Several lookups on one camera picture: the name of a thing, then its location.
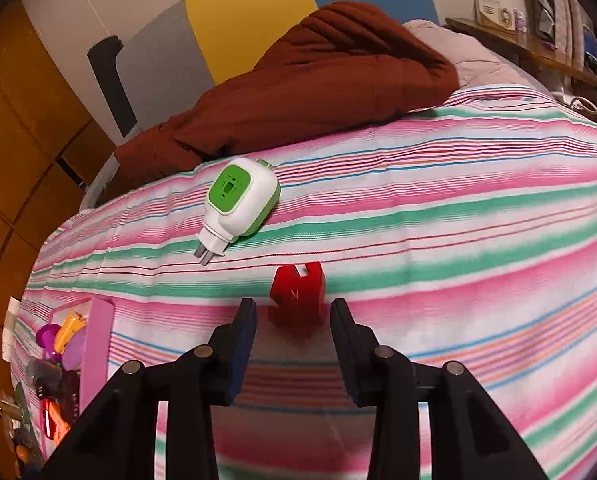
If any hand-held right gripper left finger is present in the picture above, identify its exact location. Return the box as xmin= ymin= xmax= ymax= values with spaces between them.
xmin=41 ymin=297 xmax=258 ymax=480

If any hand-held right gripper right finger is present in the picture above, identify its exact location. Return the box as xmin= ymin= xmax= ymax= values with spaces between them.
xmin=329 ymin=298 xmax=549 ymax=480

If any red toy block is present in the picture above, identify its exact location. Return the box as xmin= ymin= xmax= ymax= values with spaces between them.
xmin=268 ymin=261 xmax=326 ymax=333

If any pink and white tray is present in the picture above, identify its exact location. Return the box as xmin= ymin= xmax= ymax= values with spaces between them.
xmin=38 ymin=296 xmax=116 ymax=461

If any clear jar with black lid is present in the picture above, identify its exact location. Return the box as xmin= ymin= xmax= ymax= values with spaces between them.
xmin=58 ymin=370 xmax=82 ymax=421

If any green white plug-in device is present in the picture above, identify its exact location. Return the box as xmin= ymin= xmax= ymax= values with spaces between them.
xmin=194 ymin=157 xmax=282 ymax=266

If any purple toy egg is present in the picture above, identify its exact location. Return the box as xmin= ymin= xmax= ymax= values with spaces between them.
xmin=61 ymin=332 xmax=86 ymax=371

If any red toy cylinder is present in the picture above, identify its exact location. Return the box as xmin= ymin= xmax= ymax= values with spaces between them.
xmin=39 ymin=397 xmax=72 ymax=441

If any brown quilt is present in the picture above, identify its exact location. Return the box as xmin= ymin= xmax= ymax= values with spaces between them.
xmin=113 ymin=1 xmax=460 ymax=183

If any wooden wardrobe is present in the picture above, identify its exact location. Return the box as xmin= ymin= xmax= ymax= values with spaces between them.
xmin=0 ymin=0 xmax=116 ymax=480

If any pale pink pillow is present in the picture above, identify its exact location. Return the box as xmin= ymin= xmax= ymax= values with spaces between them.
xmin=402 ymin=19 xmax=554 ymax=93

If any grey yellow blue headboard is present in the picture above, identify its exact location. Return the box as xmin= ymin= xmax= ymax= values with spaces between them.
xmin=116 ymin=0 xmax=439 ymax=136

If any wooden side desk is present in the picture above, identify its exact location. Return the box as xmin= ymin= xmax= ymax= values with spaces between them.
xmin=445 ymin=16 xmax=597 ymax=111

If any white printed box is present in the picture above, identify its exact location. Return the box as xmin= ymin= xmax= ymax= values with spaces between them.
xmin=472 ymin=0 xmax=521 ymax=31

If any silver curtain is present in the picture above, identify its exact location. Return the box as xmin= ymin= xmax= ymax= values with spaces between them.
xmin=523 ymin=0 xmax=594 ymax=68

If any white bed rail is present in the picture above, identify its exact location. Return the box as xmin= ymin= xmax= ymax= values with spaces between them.
xmin=81 ymin=152 xmax=119 ymax=211

